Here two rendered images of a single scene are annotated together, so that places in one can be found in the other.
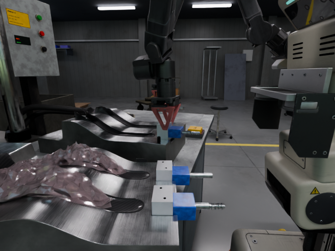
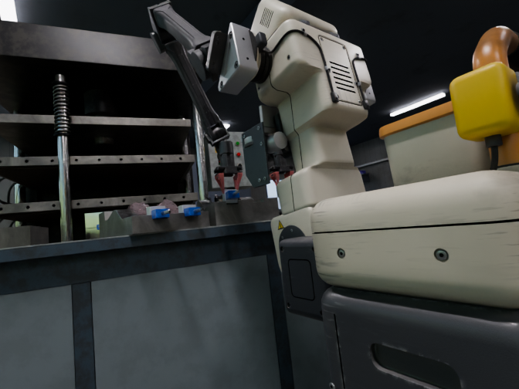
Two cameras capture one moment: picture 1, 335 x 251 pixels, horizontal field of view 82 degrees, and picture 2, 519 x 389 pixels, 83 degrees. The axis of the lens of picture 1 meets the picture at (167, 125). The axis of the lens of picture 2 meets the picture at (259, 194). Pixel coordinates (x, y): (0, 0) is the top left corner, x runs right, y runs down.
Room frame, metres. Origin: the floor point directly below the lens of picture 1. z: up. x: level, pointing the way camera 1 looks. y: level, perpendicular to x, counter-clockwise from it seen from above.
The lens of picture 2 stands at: (-0.04, -0.94, 0.78)
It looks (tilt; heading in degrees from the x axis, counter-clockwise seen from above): 6 degrees up; 50
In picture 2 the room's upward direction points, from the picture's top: 6 degrees counter-clockwise
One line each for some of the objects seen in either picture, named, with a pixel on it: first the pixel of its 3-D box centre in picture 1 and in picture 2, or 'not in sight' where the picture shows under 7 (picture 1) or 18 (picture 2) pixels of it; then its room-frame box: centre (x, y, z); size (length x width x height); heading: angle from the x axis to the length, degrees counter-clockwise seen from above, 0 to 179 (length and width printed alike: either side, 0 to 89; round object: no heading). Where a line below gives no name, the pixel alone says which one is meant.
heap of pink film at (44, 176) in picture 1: (56, 169); (150, 208); (0.36, 0.23, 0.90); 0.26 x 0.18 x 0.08; 89
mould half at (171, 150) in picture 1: (115, 131); (230, 211); (0.72, 0.20, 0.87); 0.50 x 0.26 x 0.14; 72
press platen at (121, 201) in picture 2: not in sight; (109, 208); (0.44, 1.27, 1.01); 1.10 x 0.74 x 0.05; 162
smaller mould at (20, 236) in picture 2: not in sight; (15, 238); (-0.06, 0.43, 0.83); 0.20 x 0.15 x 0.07; 72
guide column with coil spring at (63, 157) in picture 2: not in sight; (65, 188); (0.15, 0.95, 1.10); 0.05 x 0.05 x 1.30
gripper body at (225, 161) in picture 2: (166, 90); (227, 164); (0.59, 0.00, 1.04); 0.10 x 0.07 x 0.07; 162
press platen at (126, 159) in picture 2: not in sight; (106, 173); (0.44, 1.27, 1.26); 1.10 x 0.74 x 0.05; 162
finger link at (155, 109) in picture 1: (165, 114); (225, 181); (0.58, 0.01, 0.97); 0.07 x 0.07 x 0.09; 72
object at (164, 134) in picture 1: (179, 132); (232, 194); (0.58, -0.04, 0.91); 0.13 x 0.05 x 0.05; 72
